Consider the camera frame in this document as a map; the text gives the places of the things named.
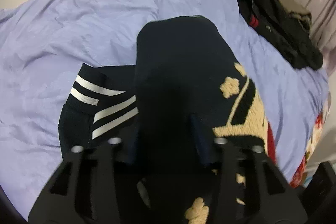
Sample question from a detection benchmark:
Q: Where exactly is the floral blanket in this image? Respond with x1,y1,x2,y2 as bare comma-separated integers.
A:
289,92,331,188

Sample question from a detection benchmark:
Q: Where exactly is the lavender bed sheet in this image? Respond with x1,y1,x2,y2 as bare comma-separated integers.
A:
1,0,329,218

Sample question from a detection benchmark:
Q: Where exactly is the pile of black clothes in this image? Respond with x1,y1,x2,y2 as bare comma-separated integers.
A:
237,0,323,71

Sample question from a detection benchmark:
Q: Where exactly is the navy white varsity jacket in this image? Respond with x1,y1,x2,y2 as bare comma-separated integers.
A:
59,16,275,223

